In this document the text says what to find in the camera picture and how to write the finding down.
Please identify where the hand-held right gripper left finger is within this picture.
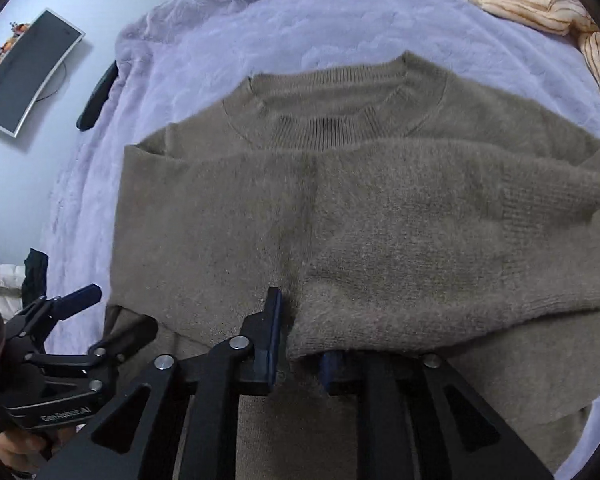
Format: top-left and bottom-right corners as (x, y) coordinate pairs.
(37, 287), (284, 480)

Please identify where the olive brown knit sweater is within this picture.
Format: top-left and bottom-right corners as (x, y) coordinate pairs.
(103, 51), (600, 480)

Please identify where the person's left hand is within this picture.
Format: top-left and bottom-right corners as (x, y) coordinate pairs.
(0, 429), (48, 477)

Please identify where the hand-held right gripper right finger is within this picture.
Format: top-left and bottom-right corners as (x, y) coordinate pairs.
(320, 350), (554, 480)

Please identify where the lilac plush blanket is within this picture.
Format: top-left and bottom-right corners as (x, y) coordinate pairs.
(39, 0), (600, 480)

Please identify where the black padded bed edge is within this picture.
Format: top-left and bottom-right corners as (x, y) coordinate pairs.
(76, 60), (119, 132)

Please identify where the curved white-framed monitor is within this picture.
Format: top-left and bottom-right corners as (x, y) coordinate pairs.
(0, 8), (86, 138)

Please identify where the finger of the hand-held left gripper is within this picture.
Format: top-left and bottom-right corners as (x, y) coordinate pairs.
(1, 283), (103, 356)
(24, 316), (159, 396)

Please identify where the black hanging cloth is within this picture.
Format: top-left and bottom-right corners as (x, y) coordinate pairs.
(21, 248), (49, 311)

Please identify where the beige striped knit garment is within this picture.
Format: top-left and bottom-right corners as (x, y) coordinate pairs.
(466, 0), (600, 126)

